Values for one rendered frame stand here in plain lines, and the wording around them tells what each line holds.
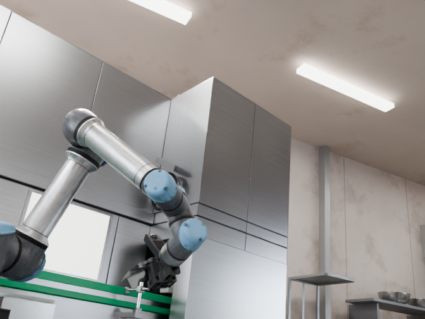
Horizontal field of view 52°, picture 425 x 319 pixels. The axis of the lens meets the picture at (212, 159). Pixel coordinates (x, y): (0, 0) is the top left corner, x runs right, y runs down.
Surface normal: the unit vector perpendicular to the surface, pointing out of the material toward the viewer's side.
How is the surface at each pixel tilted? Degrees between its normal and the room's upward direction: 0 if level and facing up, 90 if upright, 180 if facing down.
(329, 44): 180
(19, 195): 90
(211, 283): 90
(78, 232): 90
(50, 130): 90
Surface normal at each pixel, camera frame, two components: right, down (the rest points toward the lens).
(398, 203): 0.47, -0.32
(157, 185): -0.21, -0.46
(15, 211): 0.69, -0.23
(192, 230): 0.49, -0.60
